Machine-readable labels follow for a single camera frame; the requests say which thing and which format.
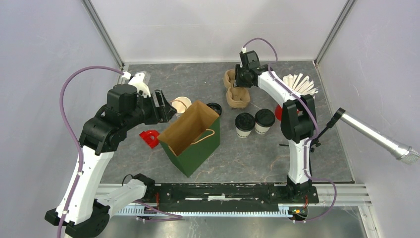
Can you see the single white paper cup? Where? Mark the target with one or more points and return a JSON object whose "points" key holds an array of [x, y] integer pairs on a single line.
{"points": [[261, 129]]}

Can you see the stack of cardboard cup carriers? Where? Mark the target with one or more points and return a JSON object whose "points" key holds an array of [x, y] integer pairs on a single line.
{"points": [[237, 97]]}

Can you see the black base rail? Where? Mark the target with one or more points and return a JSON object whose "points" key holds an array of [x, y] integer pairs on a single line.
{"points": [[227, 197]]}

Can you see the silver microphone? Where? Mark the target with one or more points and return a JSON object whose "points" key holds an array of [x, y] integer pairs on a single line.
{"points": [[399, 151]]}

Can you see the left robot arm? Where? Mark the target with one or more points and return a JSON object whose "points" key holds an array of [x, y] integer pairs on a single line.
{"points": [[80, 212]]}

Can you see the single black lid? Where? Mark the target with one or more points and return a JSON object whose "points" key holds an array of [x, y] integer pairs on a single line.
{"points": [[265, 118]]}

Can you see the green paper bag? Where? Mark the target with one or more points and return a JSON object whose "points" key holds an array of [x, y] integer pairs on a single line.
{"points": [[194, 136]]}

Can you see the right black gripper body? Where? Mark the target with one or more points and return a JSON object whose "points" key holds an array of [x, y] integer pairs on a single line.
{"points": [[240, 79]]}

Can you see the stack of black lids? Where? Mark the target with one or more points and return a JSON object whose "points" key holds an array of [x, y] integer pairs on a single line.
{"points": [[215, 107]]}

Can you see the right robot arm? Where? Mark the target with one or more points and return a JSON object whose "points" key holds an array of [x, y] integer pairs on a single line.
{"points": [[298, 123]]}

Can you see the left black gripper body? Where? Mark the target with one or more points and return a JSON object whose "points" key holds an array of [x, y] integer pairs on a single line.
{"points": [[145, 110]]}

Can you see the red cup holder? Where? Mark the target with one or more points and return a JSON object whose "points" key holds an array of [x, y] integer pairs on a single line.
{"points": [[278, 112]]}

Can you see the stack of white paper cups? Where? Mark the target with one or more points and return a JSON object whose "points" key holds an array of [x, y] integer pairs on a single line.
{"points": [[181, 104]]}

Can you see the red D-shaped object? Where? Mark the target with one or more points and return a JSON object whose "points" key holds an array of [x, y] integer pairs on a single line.
{"points": [[150, 137]]}

